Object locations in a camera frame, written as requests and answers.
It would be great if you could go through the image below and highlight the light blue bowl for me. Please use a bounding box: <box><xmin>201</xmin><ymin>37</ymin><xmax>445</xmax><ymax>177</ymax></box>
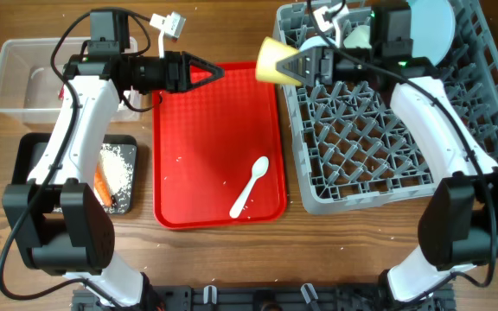
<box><xmin>298</xmin><ymin>35</ymin><xmax>335</xmax><ymax>52</ymax></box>

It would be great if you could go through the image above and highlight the red snack wrapper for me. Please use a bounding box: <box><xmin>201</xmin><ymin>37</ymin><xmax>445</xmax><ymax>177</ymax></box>
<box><xmin>58</xmin><ymin>85</ymin><xmax>65</xmax><ymax>101</ymax></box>

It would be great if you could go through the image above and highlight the black cable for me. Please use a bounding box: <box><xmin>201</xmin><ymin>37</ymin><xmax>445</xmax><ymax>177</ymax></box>
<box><xmin>304</xmin><ymin>0</ymin><xmax>498</xmax><ymax>289</ymax></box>
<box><xmin>0</xmin><ymin>6</ymin><xmax>166</xmax><ymax>301</ymax></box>

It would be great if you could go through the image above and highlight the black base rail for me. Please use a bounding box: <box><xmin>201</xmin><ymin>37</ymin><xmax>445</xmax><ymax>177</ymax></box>
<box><xmin>70</xmin><ymin>283</ymin><xmax>457</xmax><ymax>311</ymax></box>

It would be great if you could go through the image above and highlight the right black cable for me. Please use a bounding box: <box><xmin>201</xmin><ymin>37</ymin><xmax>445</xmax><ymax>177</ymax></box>
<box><xmin>304</xmin><ymin>0</ymin><xmax>498</xmax><ymax>289</ymax></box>

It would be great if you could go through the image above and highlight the red plastic tray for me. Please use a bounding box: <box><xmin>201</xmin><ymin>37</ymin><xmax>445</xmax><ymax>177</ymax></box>
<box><xmin>153</xmin><ymin>62</ymin><xmax>287</xmax><ymax>230</ymax></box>

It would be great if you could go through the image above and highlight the orange carrot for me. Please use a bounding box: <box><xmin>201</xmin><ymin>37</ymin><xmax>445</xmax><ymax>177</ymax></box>
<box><xmin>93</xmin><ymin>166</ymin><xmax>113</xmax><ymax>206</ymax></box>

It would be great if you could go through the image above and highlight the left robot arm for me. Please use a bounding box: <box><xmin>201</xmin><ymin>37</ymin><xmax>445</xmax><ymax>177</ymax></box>
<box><xmin>2</xmin><ymin>7</ymin><xmax>224</xmax><ymax>310</ymax></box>

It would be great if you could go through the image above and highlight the yellow plastic cup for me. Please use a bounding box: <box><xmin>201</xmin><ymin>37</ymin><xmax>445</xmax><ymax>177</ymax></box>
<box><xmin>255</xmin><ymin>37</ymin><xmax>302</xmax><ymax>86</ymax></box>

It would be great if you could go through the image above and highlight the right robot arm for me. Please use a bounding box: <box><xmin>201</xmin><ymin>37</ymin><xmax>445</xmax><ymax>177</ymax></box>
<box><xmin>265</xmin><ymin>1</ymin><xmax>498</xmax><ymax>310</ymax></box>

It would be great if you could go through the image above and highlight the light blue plate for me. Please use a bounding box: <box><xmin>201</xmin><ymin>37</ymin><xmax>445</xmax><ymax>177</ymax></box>
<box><xmin>407</xmin><ymin>0</ymin><xmax>456</xmax><ymax>66</ymax></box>

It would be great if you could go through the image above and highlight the black plastic bin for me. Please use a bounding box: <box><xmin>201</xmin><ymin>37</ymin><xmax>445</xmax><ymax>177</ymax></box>
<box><xmin>11</xmin><ymin>133</ymin><xmax>137</xmax><ymax>213</ymax></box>

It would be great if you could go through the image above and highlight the pale green bowl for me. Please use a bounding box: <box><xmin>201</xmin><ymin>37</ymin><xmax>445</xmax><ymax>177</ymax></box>
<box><xmin>343</xmin><ymin>25</ymin><xmax>372</xmax><ymax>49</ymax></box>

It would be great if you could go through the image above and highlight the white rice pile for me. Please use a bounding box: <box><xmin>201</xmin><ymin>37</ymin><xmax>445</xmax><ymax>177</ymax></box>
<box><xmin>95</xmin><ymin>143</ymin><xmax>134</xmax><ymax>214</ymax></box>

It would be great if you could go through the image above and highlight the clear plastic bin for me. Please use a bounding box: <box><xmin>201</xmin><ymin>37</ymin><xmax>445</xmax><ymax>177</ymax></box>
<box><xmin>0</xmin><ymin>36</ymin><xmax>144</xmax><ymax>125</ymax></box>

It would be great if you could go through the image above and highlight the grey dishwasher rack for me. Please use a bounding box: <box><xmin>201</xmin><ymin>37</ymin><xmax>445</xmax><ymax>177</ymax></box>
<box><xmin>282</xmin><ymin>0</ymin><xmax>498</xmax><ymax>214</ymax></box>

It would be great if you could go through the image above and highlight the white plastic spoon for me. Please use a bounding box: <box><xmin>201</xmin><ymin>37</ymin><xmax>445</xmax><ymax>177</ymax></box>
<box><xmin>229</xmin><ymin>156</ymin><xmax>270</xmax><ymax>219</ymax></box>

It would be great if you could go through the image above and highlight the left black cable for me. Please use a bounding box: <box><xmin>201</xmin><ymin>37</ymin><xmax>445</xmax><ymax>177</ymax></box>
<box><xmin>0</xmin><ymin>6</ymin><xmax>166</xmax><ymax>301</ymax></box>

